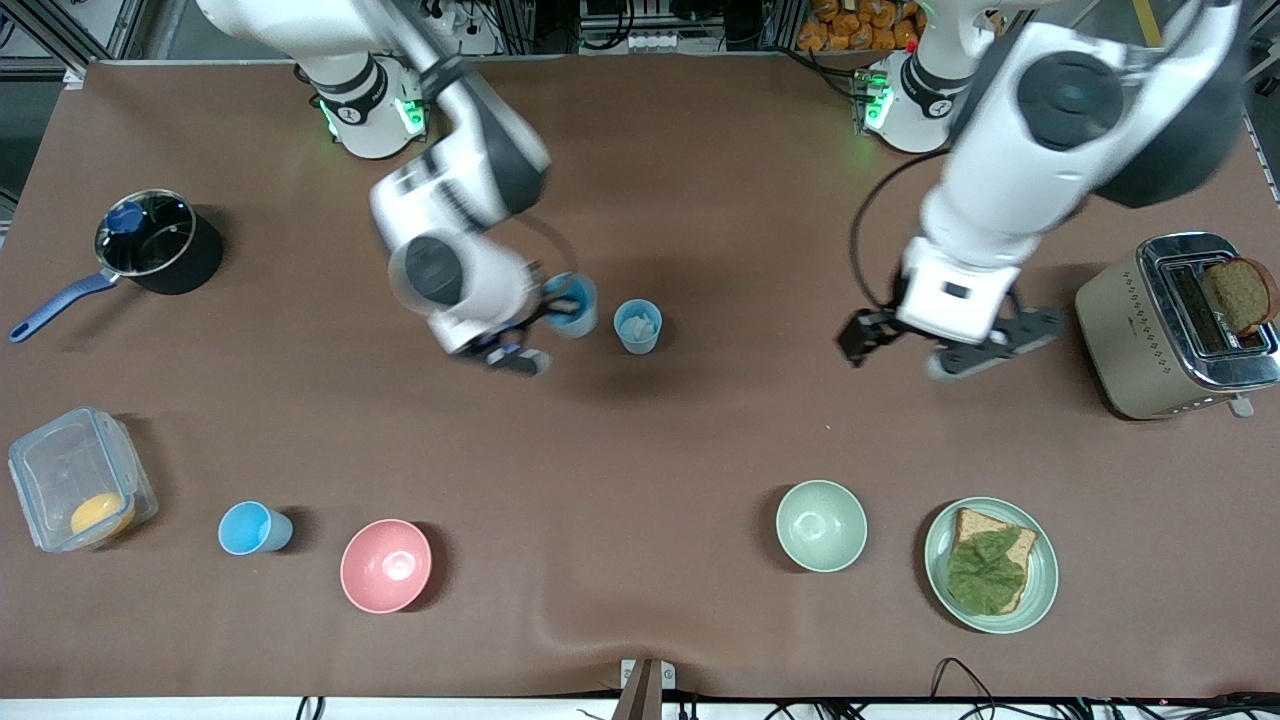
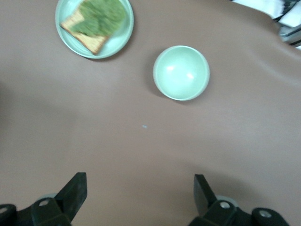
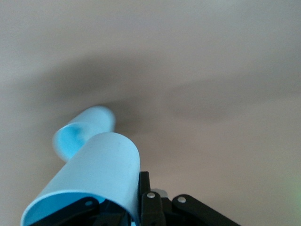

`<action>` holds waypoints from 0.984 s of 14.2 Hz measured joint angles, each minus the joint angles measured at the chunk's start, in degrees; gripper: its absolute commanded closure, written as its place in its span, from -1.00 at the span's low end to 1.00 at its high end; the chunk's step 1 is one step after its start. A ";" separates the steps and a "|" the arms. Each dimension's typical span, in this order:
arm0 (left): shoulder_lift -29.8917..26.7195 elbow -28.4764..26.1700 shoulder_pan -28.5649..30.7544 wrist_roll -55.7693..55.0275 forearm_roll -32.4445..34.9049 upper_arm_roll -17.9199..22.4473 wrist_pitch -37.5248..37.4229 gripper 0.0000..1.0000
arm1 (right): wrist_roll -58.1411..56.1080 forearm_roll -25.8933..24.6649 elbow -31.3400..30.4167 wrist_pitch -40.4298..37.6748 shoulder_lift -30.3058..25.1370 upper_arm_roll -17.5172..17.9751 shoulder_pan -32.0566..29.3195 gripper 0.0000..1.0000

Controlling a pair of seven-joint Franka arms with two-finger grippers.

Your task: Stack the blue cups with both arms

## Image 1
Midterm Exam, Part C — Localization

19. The light blue plastic cup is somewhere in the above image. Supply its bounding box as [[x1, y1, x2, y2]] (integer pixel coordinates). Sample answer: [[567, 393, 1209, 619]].
[[218, 500, 294, 556], [543, 272, 599, 339]]

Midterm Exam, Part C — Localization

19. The grey-blue plastic cup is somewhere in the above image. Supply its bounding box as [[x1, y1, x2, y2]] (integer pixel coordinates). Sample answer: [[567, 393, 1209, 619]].
[[613, 298, 663, 356]]

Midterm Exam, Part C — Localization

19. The beige and chrome toaster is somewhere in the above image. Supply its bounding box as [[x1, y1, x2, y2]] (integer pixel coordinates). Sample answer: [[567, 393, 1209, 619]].
[[1075, 232, 1280, 421]]

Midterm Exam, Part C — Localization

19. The brown table cover cloth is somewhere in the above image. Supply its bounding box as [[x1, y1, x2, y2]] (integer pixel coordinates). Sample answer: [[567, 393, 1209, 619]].
[[0, 55, 1280, 699]]

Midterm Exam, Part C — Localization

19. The pale green bowl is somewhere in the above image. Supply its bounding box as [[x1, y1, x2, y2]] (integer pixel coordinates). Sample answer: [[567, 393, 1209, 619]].
[[776, 480, 869, 574]]

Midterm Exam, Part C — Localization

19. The brown bread slice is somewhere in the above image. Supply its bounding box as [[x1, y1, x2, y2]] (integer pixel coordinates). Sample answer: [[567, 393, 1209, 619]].
[[948, 507, 1039, 614]]

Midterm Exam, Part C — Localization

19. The brown toast slice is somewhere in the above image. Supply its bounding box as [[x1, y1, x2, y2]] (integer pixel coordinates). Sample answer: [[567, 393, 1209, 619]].
[[1205, 257, 1279, 338]]

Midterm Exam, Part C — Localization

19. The green lettuce leaf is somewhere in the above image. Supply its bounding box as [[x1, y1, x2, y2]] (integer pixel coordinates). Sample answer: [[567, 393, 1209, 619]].
[[946, 528, 1027, 613]]

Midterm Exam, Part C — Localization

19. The pale green plate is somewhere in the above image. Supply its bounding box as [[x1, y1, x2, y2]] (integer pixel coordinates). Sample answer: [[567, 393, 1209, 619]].
[[923, 497, 1060, 635]]

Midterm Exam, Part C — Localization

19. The bag of orange buns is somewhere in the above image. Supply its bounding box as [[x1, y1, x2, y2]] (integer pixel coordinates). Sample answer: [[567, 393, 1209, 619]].
[[797, 0, 926, 53]]

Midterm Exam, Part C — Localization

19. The pink bowl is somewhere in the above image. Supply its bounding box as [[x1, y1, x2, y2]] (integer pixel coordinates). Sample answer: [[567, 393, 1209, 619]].
[[340, 518, 433, 614]]

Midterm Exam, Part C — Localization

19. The glass lid with blue knob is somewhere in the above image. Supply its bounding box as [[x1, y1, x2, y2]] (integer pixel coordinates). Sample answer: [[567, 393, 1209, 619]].
[[95, 190, 196, 279]]

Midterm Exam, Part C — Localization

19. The yellow round fruit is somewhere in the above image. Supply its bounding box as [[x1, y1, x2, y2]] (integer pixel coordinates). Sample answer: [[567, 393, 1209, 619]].
[[70, 492, 136, 541]]

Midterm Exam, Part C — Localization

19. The clear container with blue rim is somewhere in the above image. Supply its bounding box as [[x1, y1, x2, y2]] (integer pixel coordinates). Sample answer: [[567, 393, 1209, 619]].
[[8, 405, 159, 553]]

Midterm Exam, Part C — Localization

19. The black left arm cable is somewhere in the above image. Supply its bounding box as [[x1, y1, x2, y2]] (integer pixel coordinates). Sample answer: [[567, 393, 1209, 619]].
[[848, 148, 951, 311]]

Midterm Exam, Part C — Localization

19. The black saucepan with blue handle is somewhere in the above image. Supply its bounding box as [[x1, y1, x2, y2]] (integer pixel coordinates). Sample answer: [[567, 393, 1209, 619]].
[[8, 188, 226, 344]]

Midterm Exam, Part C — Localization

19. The black looped floor cable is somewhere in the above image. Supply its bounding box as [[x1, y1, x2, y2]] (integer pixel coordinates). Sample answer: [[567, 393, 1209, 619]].
[[930, 657, 1003, 720]]

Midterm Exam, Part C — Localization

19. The metal table edge bracket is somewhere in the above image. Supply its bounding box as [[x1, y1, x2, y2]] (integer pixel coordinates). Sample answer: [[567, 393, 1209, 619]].
[[620, 658, 676, 720]]

